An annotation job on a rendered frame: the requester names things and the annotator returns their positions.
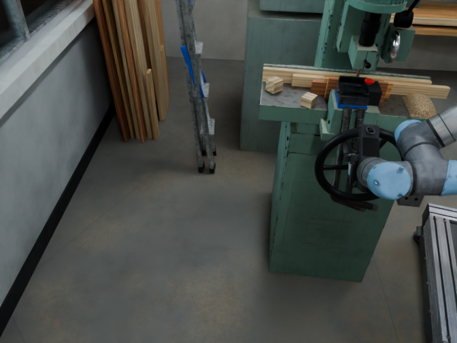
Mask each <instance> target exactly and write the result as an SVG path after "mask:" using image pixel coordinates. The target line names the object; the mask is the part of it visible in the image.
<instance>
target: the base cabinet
mask: <svg viewBox="0 0 457 343"><path fill-rule="evenodd" d="M316 157H317V155H312V154H299V153H291V152H288V151H287V122H282V124H281V130H280V139H279V144H278V150H277V159H276V164H275V174H274V179H273V189H272V198H271V229H270V246H269V272H275V273H281V274H292V275H299V276H311V277H317V278H328V279H335V280H347V281H353V282H362V279H363V278H364V275H365V272H366V270H367V268H368V265H369V263H370V260H371V257H372V256H373V253H374V250H375V247H376V246H377V243H378V241H379V238H380V235H381V234H382V231H383V228H384V225H385V224H386V221H387V219H388V216H389V213H390V211H391V209H392V206H393V203H394V200H387V199H383V198H379V199H375V200H371V201H367V202H368V203H372V204H375V205H377V206H378V209H377V211H372V210H368V209H366V210H365V211H364V212H361V211H359V210H355V209H353V208H350V207H347V206H344V205H341V204H339V203H336V202H334V201H333V200H332V199H331V196H330V194H328V193H327V192H326V191H325V190H324V189H323V188H322V187H321V186H320V185H319V183H318V181H317V180H316V175H315V171H314V165H315V161H316ZM347 175H348V170H341V175H340V180H339V187H338V190H340V191H343V192H345V187H346V179H347Z"/></svg>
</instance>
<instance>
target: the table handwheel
mask: <svg viewBox="0 0 457 343"><path fill-rule="evenodd" d="M359 129H360V127H359V128H354V129H350V130H347V131H344V132H342V133H340V134H338V135H336V136H335V137H333V138H331V139H330V140H329V141H327V143H325V145H323V147H322V148H321V149H320V151H319V153H318V155H317V157H316V161H315V165H314V171H315V175H316V180H317V181H318V183H319V185H320V186H321V187H322V188H323V189H324V190H325V191H326V192H327V193H328V194H330V195H332V196H333V197H336V198H338V199H342V200H344V201H353V202H363V201H371V200H375V199H379V198H381V197H378V196H377V195H375V194H373V193H346V192H343V191H340V190H338V189H336V188H335V187H333V186H332V185H331V184H330V183H329V182H328V181H327V179H326V178H325V176H324V170H336V169H340V170H348V167H349V164H348V165H324V161H325V159H326V157H327V156H328V154H329V153H330V151H331V150H332V149H333V148H335V147H336V146H338V145H339V144H340V143H342V142H344V141H347V140H350V139H352V138H355V137H359ZM379 138H381V141H380V142H379V149H381V148H382V147H383V146H384V144H385V143H386V142H390V143H391V144H393V145H394V146H395V147H396V148H397V146H396V140H395V138H394V133H393V132H391V131H388V130H385V129H381V128H379ZM397 150H398V149H397ZM399 153H400V151H399ZM400 156H401V161H404V160H403V157H402V155H401V153H400Z"/></svg>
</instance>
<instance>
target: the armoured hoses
mask: <svg viewBox="0 0 457 343"><path fill-rule="evenodd" d="M365 112H366V108H363V107H360V108H358V110H357V116H356V123H355V128H359V127H361V125H362V124H363V123H364V117H365ZM351 114H352V107H350V106H345V107H344V111H343V118H342V119H343V120H342V124H341V131H340V132H341V133H342V132H344V131H347V130H348V129H349V125H350V119H351ZM358 149H359V137H355V138H353V143H352V149H351V152H352V154H354V153H356V152H357V151H358ZM343 158H344V156H343V153H342V143H340V144H339V145H338V149H337V155H336V160H335V165H342V164H343ZM340 175H341V170H340V169H336V170H334V173H333V180H332V186H333V187H335V188H336V189H338V187H339V180H340ZM352 189H353V187H349V186H348V185H346V187H345V192H346V193H352ZM330 196H331V199H332V200H333V201H334V202H336V203H339V204H341V205H344V206H347V207H350V208H353V209H355V210H359V211H361V212H364V211H365V210H366V209H368V210H372V211H377V209H378V206H377V205H375V204H372V203H368V202H366V201H363V202H353V201H344V200H342V199H338V198H336V197H333V196H332V195H330Z"/></svg>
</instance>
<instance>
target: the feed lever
mask: <svg viewBox="0 0 457 343"><path fill-rule="evenodd" d="M418 2H419V0H414V2H413V3H412V4H411V6H410V7H409V9H408V10H404V11H402V12H399V13H396V14H395V15H394V27H398V28H409V27H410V26H411V24H412V22H413V11H412V10H413V8H414V7H415V6H416V5H417V3H418Z"/></svg>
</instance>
